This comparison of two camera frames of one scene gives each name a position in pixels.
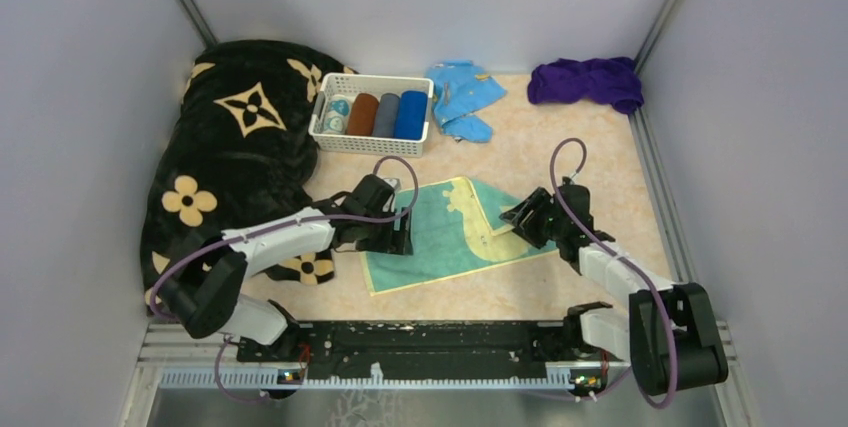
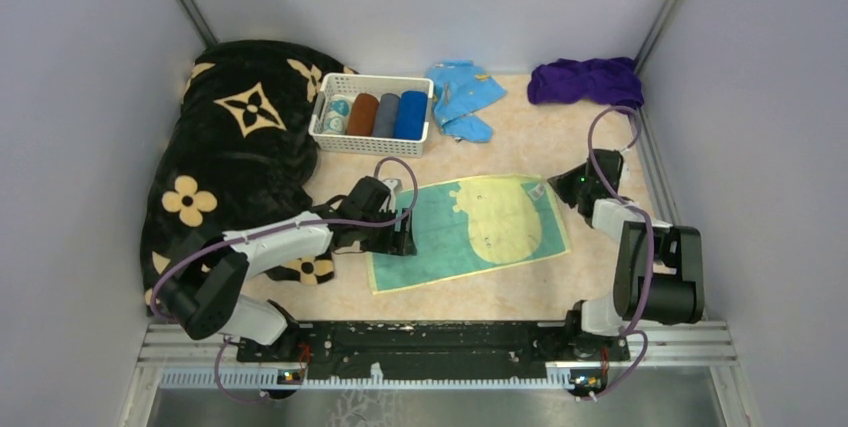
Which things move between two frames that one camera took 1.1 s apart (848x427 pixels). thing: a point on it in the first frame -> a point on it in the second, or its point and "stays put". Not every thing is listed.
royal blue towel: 411,114 stays put
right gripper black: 538,201 -> 561,183
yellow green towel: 458,231 stays put
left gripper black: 394,241 stays put
